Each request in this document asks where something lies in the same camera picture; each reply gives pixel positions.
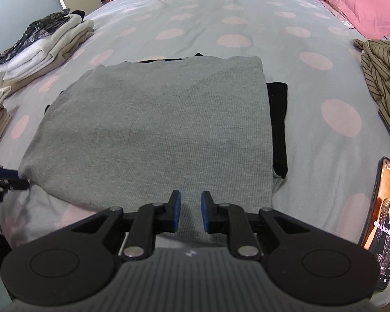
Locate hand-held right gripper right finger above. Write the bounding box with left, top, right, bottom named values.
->
left=201, top=190, right=313, bottom=261

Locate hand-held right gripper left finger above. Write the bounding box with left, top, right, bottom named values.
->
left=70, top=190, right=182, bottom=261

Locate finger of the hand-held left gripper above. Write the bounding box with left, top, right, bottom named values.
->
left=0, top=158, right=20, bottom=181
left=0, top=179, right=30, bottom=204

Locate grey and black shirt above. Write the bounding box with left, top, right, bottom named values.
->
left=18, top=52, right=289, bottom=244

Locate stack of folded clothes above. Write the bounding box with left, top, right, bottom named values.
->
left=42, top=12, right=95, bottom=60

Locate beige folded garment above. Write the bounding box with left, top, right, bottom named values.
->
left=2, top=32, right=95, bottom=84

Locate white fleece folded garment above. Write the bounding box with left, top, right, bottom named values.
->
left=0, top=41, right=53, bottom=72

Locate dark floral folded garment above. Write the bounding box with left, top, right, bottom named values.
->
left=0, top=11, right=71, bottom=65

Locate smartphone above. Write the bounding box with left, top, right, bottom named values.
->
left=359, top=156, right=390, bottom=291

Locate pink dotted grey bedsheet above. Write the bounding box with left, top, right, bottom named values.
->
left=0, top=0, right=390, bottom=312

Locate brown striped garment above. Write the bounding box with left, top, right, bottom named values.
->
left=354, top=38, right=390, bottom=153

